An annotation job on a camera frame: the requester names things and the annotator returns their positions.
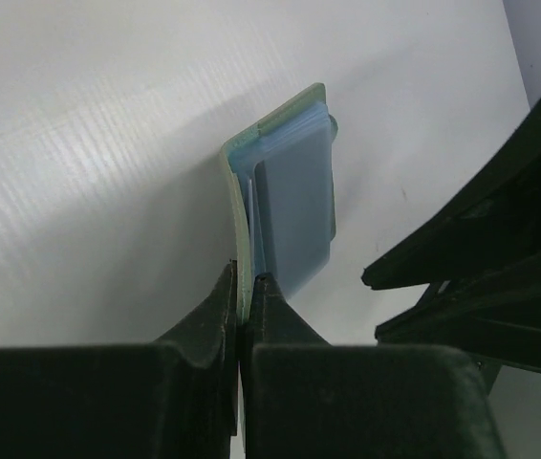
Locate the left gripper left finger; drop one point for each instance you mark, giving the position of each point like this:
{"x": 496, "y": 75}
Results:
{"x": 173, "y": 397}

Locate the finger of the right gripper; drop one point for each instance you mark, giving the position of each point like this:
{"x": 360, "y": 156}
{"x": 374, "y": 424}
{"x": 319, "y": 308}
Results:
{"x": 495, "y": 317}
{"x": 493, "y": 221}

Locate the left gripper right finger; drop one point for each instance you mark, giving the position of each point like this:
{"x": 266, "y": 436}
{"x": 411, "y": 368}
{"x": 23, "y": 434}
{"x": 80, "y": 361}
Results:
{"x": 306, "y": 398}

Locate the sage green card holder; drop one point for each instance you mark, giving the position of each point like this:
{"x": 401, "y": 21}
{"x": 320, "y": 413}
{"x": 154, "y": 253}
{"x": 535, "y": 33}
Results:
{"x": 287, "y": 111}

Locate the blue card in holder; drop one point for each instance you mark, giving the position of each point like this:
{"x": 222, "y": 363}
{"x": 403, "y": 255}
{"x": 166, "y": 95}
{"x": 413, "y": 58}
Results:
{"x": 286, "y": 182}

